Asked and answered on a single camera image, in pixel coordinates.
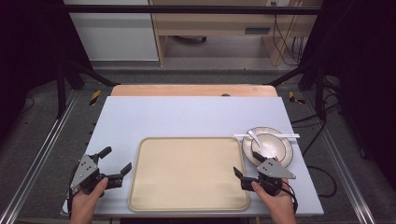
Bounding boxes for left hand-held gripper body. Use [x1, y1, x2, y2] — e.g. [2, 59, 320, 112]
[69, 153, 125, 196]

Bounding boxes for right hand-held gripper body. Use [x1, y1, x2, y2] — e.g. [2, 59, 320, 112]
[240, 157, 297, 198]

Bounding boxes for person's left hand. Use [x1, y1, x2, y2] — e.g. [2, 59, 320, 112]
[71, 176, 109, 217]

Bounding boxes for person's right hand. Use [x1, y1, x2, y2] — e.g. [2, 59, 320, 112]
[250, 178, 297, 218]

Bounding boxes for white ceramic spoon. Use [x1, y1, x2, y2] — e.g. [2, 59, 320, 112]
[247, 130, 265, 150]

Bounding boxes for white rimmed plate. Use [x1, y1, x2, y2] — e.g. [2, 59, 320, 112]
[241, 126, 294, 168]

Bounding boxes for white chopstick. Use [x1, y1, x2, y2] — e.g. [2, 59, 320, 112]
[233, 133, 301, 139]

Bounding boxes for beige plastic tray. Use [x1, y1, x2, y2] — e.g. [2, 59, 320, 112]
[127, 136, 250, 213]

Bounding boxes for yellow black tape marker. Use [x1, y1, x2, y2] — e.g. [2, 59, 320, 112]
[89, 90, 102, 106]

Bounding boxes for black metal stand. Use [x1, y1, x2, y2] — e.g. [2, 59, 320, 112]
[55, 59, 120, 119]
[264, 59, 328, 120]

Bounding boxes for light wooden table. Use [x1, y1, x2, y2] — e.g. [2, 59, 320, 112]
[110, 84, 278, 98]

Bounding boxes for white cabinet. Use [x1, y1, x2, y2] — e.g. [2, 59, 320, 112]
[63, 0, 160, 63]

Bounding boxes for light wooden desk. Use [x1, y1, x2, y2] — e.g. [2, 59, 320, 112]
[148, 0, 323, 67]

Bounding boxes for left hand-held gripper cable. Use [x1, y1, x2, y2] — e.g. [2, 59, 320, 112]
[64, 164, 79, 218]

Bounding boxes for hand-held gripper cable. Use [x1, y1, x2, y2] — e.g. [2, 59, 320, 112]
[280, 180, 299, 216]
[64, 164, 79, 218]

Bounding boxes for right hand-held gripper cable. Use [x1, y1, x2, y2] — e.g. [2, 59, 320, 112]
[280, 180, 299, 216]

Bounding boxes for black floor cable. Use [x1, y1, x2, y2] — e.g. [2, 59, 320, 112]
[290, 102, 342, 199]

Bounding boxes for silver floor rail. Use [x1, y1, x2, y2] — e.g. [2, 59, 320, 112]
[0, 89, 80, 224]
[303, 91, 377, 224]

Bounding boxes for hanging black cables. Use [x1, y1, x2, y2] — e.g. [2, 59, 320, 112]
[270, 1, 307, 67]

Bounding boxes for black horizontal frame bar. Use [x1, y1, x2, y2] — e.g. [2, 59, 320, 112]
[60, 5, 325, 16]

